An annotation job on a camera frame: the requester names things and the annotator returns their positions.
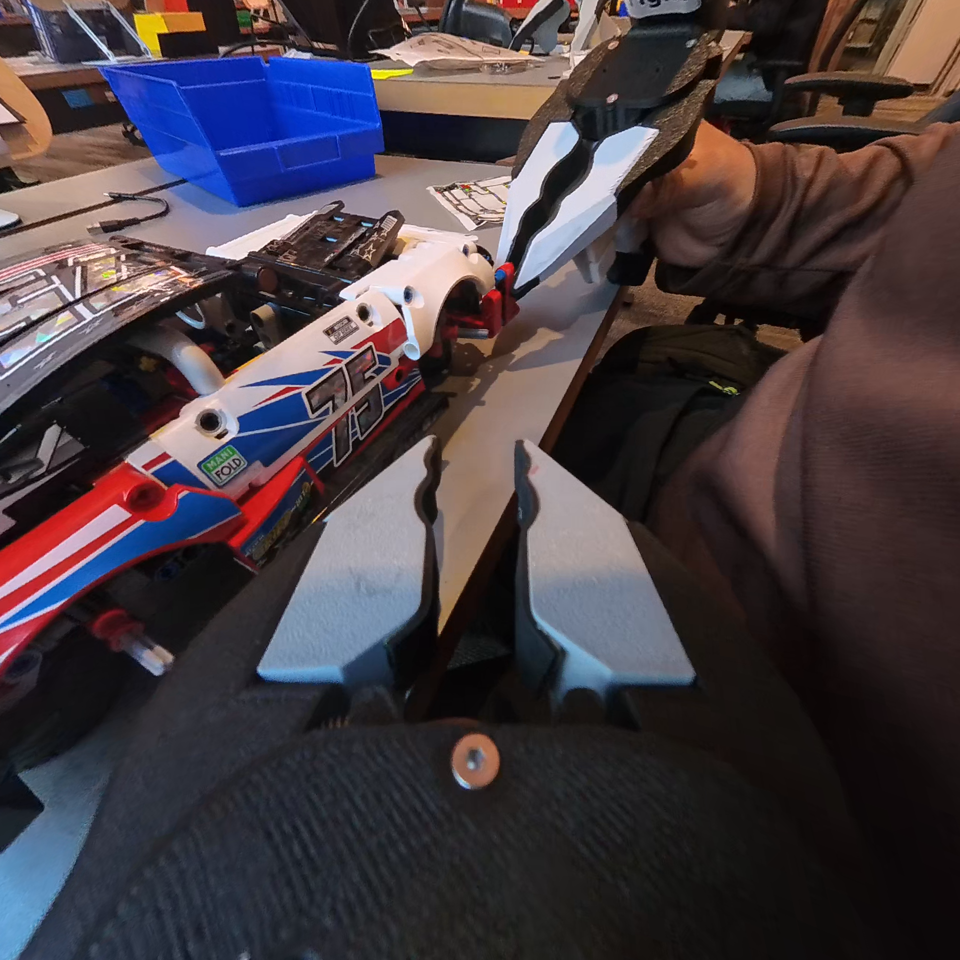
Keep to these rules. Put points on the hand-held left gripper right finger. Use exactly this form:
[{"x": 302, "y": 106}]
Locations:
[{"x": 601, "y": 600}]

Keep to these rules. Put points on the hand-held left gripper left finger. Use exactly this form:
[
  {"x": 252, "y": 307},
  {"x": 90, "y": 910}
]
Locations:
[{"x": 353, "y": 592}]

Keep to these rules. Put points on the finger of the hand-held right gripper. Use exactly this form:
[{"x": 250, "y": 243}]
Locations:
[
  {"x": 537, "y": 172},
  {"x": 593, "y": 210}
]

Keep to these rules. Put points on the red beam assembly blue pins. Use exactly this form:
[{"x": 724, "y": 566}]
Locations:
[{"x": 499, "y": 307}]

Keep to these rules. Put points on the toy race car model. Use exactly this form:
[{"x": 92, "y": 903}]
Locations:
[{"x": 226, "y": 390}]

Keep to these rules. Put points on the person's right forearm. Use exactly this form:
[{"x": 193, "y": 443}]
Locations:
[{"x": 826, "y": 202}]

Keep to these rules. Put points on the neighbouring grey desk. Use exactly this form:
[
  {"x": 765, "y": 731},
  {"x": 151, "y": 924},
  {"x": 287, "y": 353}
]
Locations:
[{"x": 466, "y": 94}]

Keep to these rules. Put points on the person's right hand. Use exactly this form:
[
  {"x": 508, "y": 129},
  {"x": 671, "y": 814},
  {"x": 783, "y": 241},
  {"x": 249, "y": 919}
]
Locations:
[{"x": 706, "y": 202}]

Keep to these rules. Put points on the shiny sticker sheet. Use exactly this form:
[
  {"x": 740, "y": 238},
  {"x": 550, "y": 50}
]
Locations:
[{"x": 473, "y": 202}]

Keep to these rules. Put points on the scattered paper sheets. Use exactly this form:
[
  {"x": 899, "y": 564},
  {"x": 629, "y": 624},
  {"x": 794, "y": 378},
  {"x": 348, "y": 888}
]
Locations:
[{"x": 466, "y": 52}]

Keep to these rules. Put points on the yellow sticky note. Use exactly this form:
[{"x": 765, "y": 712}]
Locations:
[{"x": 391, "y": 73}]

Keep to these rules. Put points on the dark backpack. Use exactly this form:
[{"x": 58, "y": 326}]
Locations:
[{"x": 660, "y": 404}]

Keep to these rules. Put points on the blue container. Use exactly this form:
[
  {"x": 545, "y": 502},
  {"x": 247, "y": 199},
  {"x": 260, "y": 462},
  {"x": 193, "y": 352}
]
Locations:
[{"x": 247, "y": 127}]

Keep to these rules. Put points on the yellow block toy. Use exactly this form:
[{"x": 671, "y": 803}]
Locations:
[{"x": 170, "y": 30}]

